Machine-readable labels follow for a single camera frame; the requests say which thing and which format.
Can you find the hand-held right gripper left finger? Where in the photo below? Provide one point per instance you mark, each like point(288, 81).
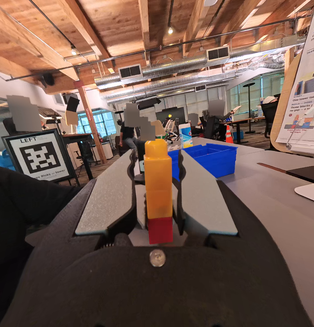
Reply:
point(106, 204)

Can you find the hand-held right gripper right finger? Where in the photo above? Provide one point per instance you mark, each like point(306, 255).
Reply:
point(205, 204)

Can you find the large black display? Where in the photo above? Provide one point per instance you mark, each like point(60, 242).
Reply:
point(171, 115)

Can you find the black standing desk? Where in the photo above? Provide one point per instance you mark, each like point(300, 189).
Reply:
point(77, 140)

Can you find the blue plastic bin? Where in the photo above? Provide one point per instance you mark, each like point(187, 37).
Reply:
point(208, 161)

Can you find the black office chair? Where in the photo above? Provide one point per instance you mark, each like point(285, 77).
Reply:
point(269, 117)

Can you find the yellow mega block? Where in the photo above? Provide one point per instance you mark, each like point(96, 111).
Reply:
point(157, 166)
point(159, 202)

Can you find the wooden document stand white base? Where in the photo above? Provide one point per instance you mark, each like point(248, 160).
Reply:
point(305, 191)

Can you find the laminated instruction sheet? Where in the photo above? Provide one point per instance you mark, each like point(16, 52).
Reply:
point(305, 102)

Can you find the framed marker sign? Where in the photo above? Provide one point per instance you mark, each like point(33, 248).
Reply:
point(39, 156)

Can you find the person's left forearm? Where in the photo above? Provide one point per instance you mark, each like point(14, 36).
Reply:
point(29, 204)

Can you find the blue white wipes canister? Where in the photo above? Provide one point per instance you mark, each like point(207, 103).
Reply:
point(185, 135)

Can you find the red mega block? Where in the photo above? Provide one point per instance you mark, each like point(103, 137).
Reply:
point(161, 230)

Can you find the orange traffic cone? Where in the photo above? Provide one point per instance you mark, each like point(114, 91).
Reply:
point(229, 135)

